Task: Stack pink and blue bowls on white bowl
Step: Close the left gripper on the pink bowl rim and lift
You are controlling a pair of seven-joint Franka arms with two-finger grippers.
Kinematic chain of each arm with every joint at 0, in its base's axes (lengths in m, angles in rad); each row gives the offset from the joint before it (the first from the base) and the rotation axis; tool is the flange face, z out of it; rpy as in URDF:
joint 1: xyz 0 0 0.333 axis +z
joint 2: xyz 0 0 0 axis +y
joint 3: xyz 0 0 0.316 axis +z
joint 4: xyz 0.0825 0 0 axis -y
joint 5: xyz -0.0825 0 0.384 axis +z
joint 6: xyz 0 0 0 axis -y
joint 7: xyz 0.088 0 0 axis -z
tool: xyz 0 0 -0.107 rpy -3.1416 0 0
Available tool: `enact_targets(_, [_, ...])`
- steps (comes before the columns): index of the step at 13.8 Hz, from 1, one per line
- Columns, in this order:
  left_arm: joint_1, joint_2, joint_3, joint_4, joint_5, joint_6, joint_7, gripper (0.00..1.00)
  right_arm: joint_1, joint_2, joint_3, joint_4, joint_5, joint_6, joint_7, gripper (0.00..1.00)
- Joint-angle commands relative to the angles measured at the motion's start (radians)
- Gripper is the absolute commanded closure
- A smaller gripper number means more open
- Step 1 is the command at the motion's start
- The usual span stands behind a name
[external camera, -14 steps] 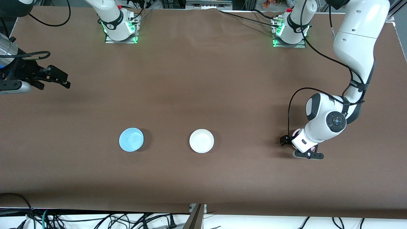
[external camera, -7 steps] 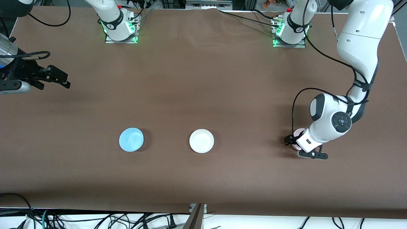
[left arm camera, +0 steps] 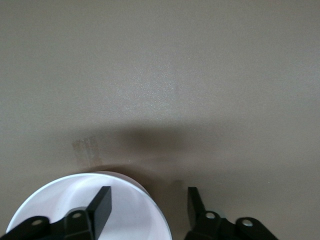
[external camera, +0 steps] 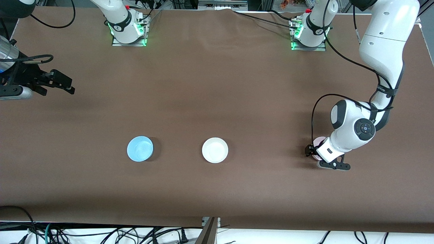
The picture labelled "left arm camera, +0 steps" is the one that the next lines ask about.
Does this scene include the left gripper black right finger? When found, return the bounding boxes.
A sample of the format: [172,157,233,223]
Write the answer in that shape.
[183,186,278,240]

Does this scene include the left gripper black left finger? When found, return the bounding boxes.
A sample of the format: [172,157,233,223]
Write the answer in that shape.
[0,186,113,240]

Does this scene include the pink bowl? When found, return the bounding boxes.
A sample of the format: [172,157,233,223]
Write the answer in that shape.
[5,171,173,240]

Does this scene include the brown table cover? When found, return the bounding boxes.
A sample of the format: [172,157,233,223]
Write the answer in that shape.
[0,0,320,240]

